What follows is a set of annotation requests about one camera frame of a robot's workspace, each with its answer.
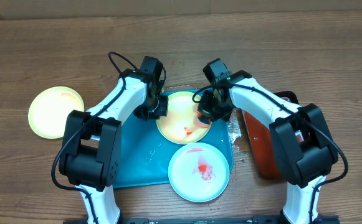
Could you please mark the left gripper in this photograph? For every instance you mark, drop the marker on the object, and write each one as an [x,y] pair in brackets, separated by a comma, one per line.
[162,110]

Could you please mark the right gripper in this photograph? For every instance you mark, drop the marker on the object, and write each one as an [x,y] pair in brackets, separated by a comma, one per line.
[205,107]

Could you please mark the red-stained sponge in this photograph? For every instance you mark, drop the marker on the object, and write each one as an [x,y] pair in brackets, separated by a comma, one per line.
[202,122]

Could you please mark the yellow-green plate top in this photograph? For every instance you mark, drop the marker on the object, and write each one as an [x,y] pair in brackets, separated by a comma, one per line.
[181,125]

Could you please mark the yellow plate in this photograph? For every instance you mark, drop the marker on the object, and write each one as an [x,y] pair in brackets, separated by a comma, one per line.
[49,110]

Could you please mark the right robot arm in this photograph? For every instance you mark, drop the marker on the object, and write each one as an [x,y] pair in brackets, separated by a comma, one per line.
[304,150]

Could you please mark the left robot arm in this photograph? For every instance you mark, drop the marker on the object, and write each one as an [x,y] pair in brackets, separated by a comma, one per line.
[91,149]

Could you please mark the teal plastic tray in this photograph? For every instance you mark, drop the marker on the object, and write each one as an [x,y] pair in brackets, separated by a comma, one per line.
[146,153]

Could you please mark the black tray with red liquid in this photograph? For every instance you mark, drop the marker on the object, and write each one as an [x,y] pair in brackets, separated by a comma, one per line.
[258,146]

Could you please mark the light blue plate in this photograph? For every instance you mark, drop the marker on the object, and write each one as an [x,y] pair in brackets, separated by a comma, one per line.
[198,172]

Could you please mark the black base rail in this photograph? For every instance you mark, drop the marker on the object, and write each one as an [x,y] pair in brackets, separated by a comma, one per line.
[262,219]

